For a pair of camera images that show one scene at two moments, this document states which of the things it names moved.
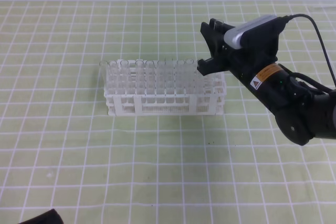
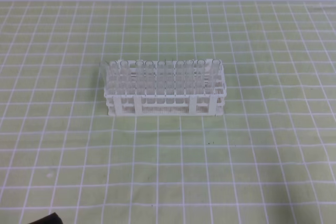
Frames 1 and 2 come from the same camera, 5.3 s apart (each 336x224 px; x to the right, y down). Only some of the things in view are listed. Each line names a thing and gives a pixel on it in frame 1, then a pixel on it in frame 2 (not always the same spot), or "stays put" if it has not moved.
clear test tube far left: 103,65 stays put
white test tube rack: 136,87 stays put
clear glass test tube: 218,25 -> 216,76
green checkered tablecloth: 60,150 stays put
